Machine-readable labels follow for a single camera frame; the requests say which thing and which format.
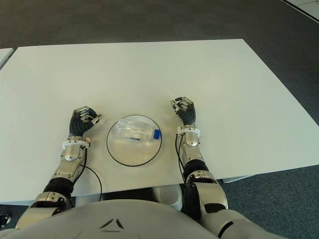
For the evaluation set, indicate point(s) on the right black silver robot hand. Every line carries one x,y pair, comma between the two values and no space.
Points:
188,113

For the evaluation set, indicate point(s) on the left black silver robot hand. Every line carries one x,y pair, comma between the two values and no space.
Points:
77,124

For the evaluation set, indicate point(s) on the clear bottle with blue cap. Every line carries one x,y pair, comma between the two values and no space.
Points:
139,129

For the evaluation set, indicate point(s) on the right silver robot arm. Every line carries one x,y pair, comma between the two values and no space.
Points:
211,186

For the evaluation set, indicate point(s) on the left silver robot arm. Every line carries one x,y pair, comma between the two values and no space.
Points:
67,161

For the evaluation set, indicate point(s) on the white plate with black rim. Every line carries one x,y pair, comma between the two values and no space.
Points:
132,155

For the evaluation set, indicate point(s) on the white robot left leg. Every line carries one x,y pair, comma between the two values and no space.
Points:
88,199

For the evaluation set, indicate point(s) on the white robot leg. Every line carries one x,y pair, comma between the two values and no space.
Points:
88,199
169,196

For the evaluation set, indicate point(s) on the white robot right leg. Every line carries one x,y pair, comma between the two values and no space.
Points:
169,196

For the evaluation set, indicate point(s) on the white side table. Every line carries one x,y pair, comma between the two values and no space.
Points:
3,56

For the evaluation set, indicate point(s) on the grey robot torso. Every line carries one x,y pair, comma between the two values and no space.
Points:
112,224

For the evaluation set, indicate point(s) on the small black floor object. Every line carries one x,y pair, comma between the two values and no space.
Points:
3,220

